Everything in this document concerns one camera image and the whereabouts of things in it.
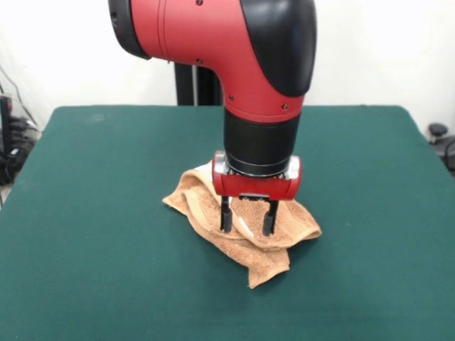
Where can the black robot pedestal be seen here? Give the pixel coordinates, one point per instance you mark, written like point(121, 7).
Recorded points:
point(199, 85)

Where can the black office chair base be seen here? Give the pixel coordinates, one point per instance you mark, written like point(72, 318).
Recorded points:
point(442, 142)

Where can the dark green table cloth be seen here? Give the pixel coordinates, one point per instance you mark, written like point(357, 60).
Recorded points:
point(106, 231)

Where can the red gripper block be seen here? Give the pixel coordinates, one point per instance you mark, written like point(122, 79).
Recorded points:
point(256, 186)

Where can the black electronics box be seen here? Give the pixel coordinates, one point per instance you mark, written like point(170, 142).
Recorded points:
point(6, 142)

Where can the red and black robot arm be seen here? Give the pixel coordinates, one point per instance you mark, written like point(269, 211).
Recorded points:
point(227, 53)

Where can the tan terry towel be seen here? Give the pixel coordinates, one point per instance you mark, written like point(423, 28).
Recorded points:
point(256, 255)

